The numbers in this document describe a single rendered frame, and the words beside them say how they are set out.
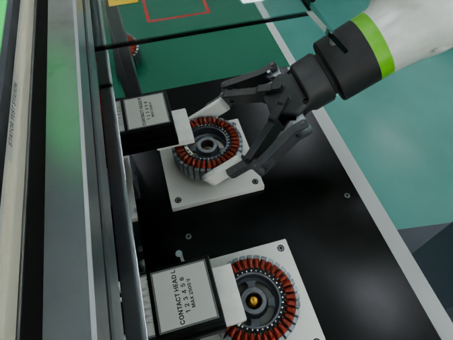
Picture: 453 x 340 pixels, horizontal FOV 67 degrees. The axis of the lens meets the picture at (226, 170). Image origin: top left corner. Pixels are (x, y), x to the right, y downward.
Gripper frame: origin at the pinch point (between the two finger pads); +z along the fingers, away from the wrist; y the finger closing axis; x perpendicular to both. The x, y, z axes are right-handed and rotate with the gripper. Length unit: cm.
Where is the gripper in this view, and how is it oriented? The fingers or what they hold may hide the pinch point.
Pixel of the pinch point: (208, 145)
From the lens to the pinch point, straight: 54.8
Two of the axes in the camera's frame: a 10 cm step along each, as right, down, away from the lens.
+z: -8.3, 4.7, 2.9
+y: -2.6, -8.0, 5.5
